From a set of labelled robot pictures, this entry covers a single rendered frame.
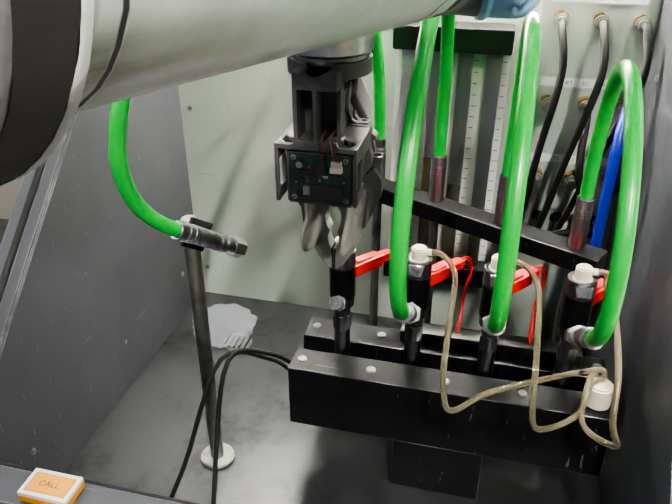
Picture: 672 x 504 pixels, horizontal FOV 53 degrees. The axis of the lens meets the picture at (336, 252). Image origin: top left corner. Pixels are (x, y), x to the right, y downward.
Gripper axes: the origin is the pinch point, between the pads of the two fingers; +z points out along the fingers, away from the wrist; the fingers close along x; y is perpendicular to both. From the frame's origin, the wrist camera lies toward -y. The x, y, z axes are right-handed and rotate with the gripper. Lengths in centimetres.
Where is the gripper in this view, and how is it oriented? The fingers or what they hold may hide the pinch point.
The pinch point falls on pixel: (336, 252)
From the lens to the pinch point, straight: 67.2
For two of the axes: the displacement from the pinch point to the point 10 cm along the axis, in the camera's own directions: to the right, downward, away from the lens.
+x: 9.7, 1.2, -2.1
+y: -2.4, 4.8, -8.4
